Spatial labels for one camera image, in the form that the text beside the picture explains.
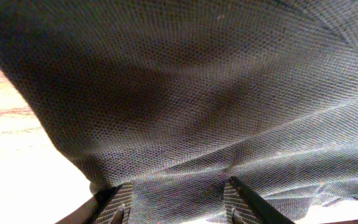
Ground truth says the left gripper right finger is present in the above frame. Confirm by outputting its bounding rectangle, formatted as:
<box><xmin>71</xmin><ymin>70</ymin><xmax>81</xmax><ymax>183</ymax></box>
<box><xmin>223</xmin><ymin>176</ymin><xmax>294</xmax><ymax>224</ymax></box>

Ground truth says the black polo shirt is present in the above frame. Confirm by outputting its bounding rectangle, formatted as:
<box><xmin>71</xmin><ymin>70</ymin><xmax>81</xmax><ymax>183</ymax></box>
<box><xmin>0</xmin><ymin>0</ymin><xmax>358</xmax><ymax>223</ymax></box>

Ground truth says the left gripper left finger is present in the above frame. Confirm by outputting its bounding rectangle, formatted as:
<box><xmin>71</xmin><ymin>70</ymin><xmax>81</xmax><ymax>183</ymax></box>
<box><xmin>56</xmin><ymin>182</ymin><xmax>134</xmax><ymax>224</ymax></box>

